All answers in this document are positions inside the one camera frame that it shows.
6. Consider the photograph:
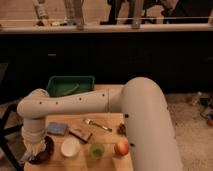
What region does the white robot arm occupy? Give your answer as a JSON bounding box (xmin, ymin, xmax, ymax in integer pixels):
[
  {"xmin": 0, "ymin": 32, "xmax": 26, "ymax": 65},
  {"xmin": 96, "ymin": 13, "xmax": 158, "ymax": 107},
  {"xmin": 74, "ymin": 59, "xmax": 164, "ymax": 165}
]
[{"xmin": 17, "ymin": 77, "xmax": 183, "ymax": 171}]

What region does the purple bowl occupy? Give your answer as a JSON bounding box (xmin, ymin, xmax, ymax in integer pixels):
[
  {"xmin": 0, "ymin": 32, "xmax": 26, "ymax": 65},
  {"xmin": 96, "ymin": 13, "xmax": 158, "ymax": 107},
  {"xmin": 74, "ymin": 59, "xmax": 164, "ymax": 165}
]
[{"xmin": 29, "ymin": 136, "xmax": 54, "ymax": 165}]

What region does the green pickle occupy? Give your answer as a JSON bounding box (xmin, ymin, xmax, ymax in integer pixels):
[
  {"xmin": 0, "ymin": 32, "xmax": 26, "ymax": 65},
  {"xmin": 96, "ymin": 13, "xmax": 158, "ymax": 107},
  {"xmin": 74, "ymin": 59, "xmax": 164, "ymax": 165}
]
[{"xmin": 63, "ymin": 84, "xmax": 79, "ymax": 96}]

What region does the silver fork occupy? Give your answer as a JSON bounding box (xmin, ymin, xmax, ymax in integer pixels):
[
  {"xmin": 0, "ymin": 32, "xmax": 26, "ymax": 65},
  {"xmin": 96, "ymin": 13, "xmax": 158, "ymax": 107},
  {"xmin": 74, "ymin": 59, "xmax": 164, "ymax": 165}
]
[{"xmin": 84, "ymin": 118, "xmax": 112, "ymax": 132}]

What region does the dark purple grapes bunch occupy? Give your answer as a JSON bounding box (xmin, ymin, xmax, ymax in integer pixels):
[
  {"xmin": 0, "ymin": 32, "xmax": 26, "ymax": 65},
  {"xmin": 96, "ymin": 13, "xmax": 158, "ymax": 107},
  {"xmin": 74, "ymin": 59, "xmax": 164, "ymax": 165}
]
[{"xmin": 117, "ymin": 123, "xmax": 126, "ymax": 135}]

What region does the green plastic tray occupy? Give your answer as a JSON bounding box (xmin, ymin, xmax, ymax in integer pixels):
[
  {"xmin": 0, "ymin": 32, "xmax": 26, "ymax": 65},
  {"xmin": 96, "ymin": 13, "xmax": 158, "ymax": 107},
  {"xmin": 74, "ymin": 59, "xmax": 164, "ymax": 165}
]
[{"xmin": 46, "ymin": 76, "xmax": 95, "ymax": 97}]

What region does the brown wooden brush block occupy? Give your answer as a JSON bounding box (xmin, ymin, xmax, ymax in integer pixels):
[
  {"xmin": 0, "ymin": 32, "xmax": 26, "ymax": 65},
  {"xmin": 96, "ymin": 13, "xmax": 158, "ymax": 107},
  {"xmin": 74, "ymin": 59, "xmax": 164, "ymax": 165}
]
[{"xmin": 69, "ymin": 129, "xmax": 92, "ymax": 143}]

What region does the wooden cutting board table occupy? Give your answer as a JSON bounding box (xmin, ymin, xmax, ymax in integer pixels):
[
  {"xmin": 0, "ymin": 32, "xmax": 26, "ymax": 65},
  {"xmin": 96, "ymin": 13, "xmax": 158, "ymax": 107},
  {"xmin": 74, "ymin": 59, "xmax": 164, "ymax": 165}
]
[{"xmin": 23, "ymin": 84, "xmax": 134, "ymax": 171}]

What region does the green cup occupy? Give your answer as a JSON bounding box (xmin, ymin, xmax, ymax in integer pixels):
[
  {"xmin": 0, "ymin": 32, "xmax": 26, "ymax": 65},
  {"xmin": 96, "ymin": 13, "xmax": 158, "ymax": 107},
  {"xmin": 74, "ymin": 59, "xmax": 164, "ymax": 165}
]
[{"xmin": 89, "ymin": 143, "xmax": 105, "ymax": 160}]

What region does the blue sponge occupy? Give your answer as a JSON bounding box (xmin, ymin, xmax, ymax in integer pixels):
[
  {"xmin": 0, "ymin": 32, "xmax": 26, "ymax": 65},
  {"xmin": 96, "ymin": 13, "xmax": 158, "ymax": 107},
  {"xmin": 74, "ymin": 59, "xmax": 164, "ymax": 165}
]
[{"xmin": 47, "ymin": 122, "xmax": 67, "ymax": 136}]

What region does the black office chair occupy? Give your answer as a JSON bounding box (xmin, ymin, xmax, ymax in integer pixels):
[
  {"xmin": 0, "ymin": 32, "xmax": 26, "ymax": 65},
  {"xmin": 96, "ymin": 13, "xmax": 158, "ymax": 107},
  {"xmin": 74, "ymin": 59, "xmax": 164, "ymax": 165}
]
[{"xmin": 0, "ymin": 104, "xmax": 24, "ymax": 171}]

